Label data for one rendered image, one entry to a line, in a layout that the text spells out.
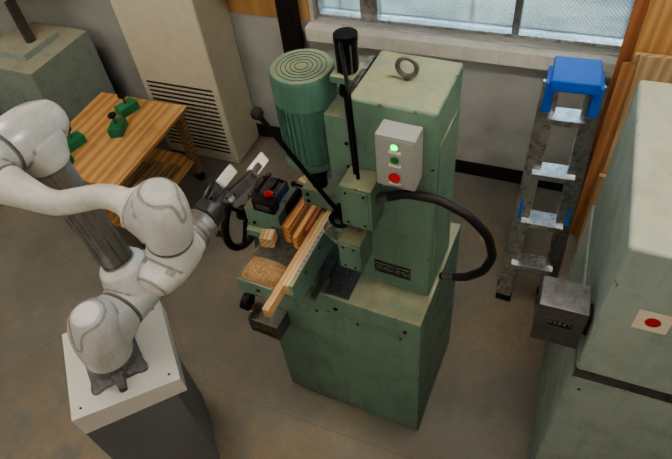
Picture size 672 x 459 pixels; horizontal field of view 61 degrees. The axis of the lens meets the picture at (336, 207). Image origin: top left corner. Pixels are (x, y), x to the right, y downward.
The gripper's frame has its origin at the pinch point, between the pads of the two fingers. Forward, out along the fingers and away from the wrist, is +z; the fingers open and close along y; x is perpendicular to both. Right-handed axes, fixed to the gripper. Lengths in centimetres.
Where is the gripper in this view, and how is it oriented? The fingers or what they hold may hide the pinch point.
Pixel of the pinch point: (246, 164)
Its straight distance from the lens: 150.5
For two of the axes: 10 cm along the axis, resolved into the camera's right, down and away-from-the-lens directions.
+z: 4.1, -6.9, 5.9
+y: 7.0, -1.7, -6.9
